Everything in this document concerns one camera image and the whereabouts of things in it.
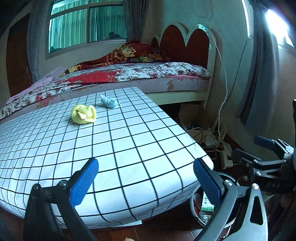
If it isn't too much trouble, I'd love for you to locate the white power strip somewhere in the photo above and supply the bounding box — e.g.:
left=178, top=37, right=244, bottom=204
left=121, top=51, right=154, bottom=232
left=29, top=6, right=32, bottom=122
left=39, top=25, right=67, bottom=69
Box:
left=220, top=142, right=233, bottom=169

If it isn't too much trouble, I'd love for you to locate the white cable on wall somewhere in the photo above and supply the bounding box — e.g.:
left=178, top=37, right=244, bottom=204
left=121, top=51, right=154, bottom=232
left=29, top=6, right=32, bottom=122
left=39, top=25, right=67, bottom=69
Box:
left=204, top=25, right=230, bottom=140

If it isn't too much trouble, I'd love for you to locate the green white small carton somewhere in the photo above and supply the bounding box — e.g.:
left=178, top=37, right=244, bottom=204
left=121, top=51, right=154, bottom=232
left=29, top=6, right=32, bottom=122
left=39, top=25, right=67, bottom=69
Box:
left=201, top=192, right=214, bottom=212

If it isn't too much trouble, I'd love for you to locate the grey window curtain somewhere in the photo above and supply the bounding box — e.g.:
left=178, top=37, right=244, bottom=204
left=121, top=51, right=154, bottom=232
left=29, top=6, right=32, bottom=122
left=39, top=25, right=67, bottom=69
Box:
left=123, top=0, right=149, bottom=41

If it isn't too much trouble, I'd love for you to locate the black round trash bin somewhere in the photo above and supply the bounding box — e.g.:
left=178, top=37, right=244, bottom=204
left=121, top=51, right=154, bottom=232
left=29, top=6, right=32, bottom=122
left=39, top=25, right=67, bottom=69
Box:
left=189, top=172, right=241, bottom=229

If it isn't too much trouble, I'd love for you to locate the cardboard box under bed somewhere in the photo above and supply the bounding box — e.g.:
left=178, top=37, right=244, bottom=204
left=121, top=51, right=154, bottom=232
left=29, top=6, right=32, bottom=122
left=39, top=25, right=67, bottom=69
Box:
left=179, top=103, right=206, bottom=143

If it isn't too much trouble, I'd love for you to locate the window with green curtain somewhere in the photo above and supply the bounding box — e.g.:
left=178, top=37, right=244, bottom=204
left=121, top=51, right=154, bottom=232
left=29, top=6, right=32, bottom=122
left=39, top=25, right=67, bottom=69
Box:
left=47, top=1, right=127, bottom=54

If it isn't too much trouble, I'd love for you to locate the white grid tablecloth table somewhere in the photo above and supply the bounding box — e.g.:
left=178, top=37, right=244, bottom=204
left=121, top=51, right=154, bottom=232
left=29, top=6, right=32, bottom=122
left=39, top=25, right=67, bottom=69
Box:
left=1, top=87, right=214, bottom=228

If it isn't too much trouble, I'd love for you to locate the grey hanging curtain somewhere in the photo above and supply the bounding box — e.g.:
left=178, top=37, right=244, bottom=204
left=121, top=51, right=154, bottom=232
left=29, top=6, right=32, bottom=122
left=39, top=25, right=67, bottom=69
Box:
left=238, top=1, right=280, bottom=136

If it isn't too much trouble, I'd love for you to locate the light blue face mask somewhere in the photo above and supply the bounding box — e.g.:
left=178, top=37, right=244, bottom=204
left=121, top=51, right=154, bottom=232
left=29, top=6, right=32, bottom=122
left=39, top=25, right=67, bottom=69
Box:
left=100, top=95, right=118, bottom=108

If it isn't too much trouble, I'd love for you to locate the red heart-shaped headboard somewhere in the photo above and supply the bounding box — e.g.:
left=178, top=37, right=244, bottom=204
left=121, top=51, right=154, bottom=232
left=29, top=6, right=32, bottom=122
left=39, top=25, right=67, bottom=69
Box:
left=151, top=23, right=216, bottom=73

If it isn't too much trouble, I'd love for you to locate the pink bed sheet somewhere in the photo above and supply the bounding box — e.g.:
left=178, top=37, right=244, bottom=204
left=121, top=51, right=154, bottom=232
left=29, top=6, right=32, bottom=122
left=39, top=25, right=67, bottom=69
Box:
left=11, top=67, right=66, bottom=100

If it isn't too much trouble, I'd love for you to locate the yellow towel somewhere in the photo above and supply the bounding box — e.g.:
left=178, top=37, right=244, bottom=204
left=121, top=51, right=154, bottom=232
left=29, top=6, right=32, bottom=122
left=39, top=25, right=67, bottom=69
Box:
left=71, top=104, right=96, bottom=125

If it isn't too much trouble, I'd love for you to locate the dark wooden door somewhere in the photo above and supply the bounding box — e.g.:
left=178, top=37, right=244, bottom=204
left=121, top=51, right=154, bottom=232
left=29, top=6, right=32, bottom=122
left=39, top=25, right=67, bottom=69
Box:
left=6, top=14, right=32, bottom=96

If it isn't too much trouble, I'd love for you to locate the red patterned blanket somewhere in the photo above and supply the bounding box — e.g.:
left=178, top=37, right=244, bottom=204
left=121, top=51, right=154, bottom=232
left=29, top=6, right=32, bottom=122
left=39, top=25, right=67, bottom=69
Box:
left=60, top=41, right=170, bottom=76

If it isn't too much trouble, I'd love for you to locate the bed with floral quilt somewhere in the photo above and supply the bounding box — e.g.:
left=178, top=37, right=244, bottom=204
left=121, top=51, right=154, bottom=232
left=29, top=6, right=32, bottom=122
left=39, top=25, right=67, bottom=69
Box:
left=1, top=62, right=212, bottom=119

